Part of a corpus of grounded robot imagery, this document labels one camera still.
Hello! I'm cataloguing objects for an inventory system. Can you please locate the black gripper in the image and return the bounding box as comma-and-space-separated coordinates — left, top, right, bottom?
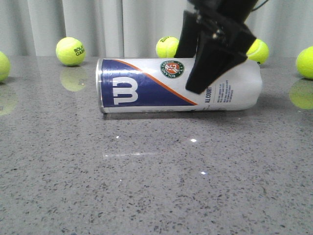
175, 0, 257, 94

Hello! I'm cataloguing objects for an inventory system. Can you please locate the yellow Roland Garros tennis ball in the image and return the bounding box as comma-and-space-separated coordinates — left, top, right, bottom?
56, 37, 86, 66

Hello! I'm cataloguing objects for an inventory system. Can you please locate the white blue tennis ball can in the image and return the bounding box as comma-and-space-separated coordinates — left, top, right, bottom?
96, 58, 263, 113

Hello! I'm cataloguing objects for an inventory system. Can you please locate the grey-white pleated curtain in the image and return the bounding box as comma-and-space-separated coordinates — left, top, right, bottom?
0, 0, 313, 58

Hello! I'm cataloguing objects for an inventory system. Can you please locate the yellow Wilson tennis ball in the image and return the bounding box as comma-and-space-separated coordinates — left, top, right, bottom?
246, 39, 269, 64

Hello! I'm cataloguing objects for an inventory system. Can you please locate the centre yellow tennis ball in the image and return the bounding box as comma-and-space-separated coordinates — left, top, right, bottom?
156, 36, 179, 58

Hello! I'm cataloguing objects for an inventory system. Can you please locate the far-left yellow tennis ball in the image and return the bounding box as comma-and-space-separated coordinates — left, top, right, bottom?
0, 51, 11, 82

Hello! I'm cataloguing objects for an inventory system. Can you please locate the far-right yellow tennis ball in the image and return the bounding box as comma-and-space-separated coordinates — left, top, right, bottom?
295, 47, 313, 79

